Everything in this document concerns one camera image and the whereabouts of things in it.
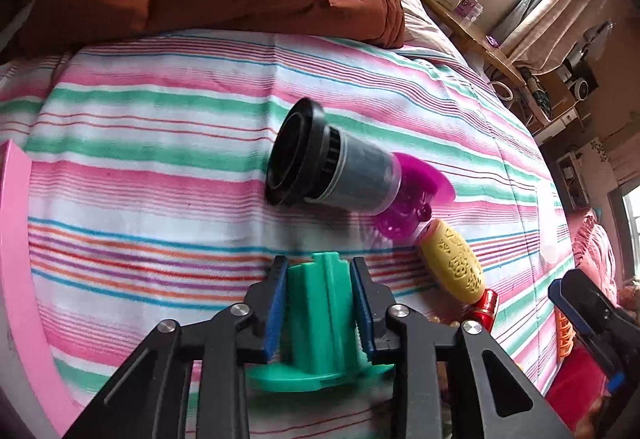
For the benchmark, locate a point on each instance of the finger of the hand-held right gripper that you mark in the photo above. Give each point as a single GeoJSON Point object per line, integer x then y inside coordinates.
{"type": "Point", "coordinates": [590, 314]}

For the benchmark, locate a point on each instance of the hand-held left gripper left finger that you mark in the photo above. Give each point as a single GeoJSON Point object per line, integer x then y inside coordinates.
{"type": "Point", "coordinates": [275, 314]}

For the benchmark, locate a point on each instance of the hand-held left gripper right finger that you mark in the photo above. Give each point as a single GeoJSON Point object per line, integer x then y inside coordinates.
{"type": "Point", "coordinates": [361, 314]}

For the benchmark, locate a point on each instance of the orange plastic toy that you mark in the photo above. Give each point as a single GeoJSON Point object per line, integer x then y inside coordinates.
{"type": "Point", "coordinates": [564, 334]}

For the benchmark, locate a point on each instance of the green plastic stand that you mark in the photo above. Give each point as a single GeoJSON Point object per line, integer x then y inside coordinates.
{"type": "Point", "coordinates": [315, 319]}

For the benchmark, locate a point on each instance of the black lidded filter cup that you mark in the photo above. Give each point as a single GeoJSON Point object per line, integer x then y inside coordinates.
{"type": "Point", "coordinates": [350, 174]}

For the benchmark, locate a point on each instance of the magenta plastic strainer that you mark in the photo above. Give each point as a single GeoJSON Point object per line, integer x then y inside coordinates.
{"type": "Point", "coordinates": [420, 179]}

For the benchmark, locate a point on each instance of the pink and white tray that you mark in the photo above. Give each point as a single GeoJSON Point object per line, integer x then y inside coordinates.
{"type": "Point", "coordinates": [30, 269]}

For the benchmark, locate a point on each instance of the pink cloth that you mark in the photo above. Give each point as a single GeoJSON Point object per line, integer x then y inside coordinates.
{"type": "Point", "coordinates": [595, 254]}

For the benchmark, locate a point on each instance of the red cloth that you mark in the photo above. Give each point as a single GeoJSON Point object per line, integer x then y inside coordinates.
{"type": "Point", "coordinates": [575, 384]}

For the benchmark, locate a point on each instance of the side window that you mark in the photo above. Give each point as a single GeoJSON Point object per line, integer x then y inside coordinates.
{"type": "Point", "coordinates": [632, 219]}

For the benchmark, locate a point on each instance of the small red can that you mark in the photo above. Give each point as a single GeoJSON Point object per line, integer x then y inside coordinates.
{"type": "Point", "coordinates": [486, 309]}

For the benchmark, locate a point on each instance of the yellow embossed oval case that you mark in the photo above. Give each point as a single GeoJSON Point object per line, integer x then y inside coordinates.
{"type": "Point", "coordinates": [452, 261]}

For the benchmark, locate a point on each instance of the striped bed sheet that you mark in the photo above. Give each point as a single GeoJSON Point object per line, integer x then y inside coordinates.
{"type": "Point", "coordinates": [150, 144]}

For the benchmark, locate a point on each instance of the pale pink pillow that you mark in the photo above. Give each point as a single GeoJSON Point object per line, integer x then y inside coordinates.
{"type": "Point", "coordinates": [430, 29]}

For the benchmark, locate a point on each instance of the wooden desk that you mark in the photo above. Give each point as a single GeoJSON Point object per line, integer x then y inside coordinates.
{"type": "Point", "coordinates": [475, 34]}

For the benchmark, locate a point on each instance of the purple box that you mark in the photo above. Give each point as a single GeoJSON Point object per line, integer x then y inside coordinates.
{"type": "Point", "coordinates": [468, 9]}

